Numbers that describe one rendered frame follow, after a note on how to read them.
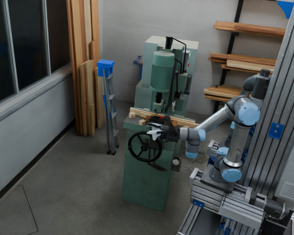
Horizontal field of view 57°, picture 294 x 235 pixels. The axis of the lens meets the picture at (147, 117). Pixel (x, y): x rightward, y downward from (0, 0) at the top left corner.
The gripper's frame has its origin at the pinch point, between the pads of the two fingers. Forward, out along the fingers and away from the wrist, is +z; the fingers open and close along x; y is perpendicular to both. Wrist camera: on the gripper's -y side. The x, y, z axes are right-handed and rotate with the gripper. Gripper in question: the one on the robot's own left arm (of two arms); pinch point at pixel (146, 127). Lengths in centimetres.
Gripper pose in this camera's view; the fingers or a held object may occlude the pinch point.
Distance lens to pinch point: 162.2
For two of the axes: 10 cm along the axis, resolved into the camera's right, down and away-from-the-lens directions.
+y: -0.9, 9.4, 3.2
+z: -10.0, -0.9, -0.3
